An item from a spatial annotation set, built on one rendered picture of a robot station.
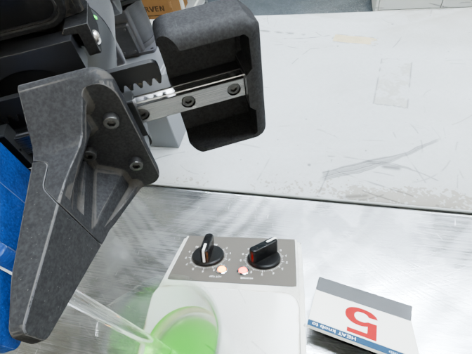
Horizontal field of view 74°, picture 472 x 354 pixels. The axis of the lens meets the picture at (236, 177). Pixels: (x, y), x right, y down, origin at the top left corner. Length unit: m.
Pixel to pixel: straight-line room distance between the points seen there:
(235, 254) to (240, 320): 0.08
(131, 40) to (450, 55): 0.52
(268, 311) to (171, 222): 0.20
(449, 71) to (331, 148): 0.26
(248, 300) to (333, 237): 0.16
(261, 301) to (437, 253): 0.22
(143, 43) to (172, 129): 0.12
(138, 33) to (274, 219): 0.31
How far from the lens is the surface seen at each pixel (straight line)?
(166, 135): 0.48
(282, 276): 0.30
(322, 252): 0.38
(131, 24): 0.48
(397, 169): 0.46
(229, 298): 0.27
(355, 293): 0.36
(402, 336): 0.34
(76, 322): 0.41
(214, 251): 0.33
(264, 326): 0.26
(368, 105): 0.54
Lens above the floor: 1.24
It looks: 52 degrees down
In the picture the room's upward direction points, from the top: 12 degrees counter-clockwise
